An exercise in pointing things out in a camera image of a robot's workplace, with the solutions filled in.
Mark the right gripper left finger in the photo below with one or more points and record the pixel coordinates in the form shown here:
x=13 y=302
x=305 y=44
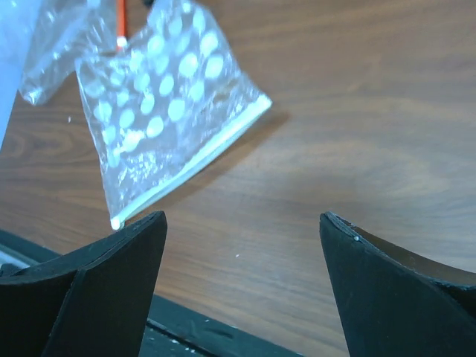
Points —
x=90 y=302

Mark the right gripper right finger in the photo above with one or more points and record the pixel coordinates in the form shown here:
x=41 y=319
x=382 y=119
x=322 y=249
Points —
x=394 y=302

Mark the polka dot zip bag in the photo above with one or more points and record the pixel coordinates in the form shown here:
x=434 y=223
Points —
x=165 y=106

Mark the clear orange-zip plastic bag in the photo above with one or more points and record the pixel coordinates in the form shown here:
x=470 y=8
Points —
x=65 y=31

